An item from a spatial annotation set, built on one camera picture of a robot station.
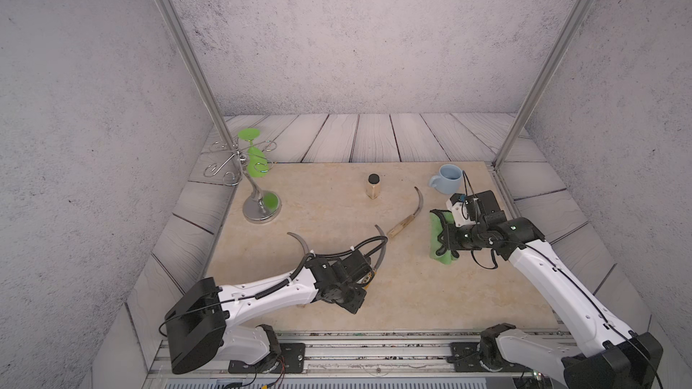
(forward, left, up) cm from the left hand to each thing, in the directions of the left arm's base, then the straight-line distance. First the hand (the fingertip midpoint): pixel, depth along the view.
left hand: (362, 305), depth 77 cm
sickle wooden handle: (+21, +19, -5) cm, 28 cm away
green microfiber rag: (+15, -21, +15) cm, 30 cm away
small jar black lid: (+43, -6, +1) cm, 43 cm away
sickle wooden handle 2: (+9, -4, 0) cm, 10 cm away
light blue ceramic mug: (+49, -38, -2) cm, 62 cm away
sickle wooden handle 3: (+29, -15, -4) cm, 33 cm away
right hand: (+14, -23, +13) cm, 30 cm away
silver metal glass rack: (+42, +36, -6) cm, 55 cm away
